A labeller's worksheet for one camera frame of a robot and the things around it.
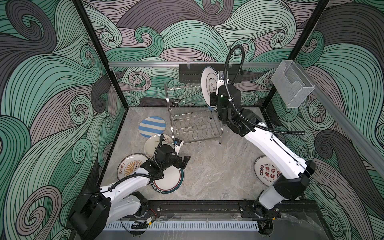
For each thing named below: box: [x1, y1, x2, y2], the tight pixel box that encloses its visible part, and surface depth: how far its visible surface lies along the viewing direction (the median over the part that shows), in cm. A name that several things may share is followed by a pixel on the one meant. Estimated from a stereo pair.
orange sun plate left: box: [116, 153, 150, 181], surface depth 89 cm
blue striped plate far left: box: [138, 116, 167, 138], surface depth 110 cm
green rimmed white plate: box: [150, 166, 184, 194], surface depth 81 cm
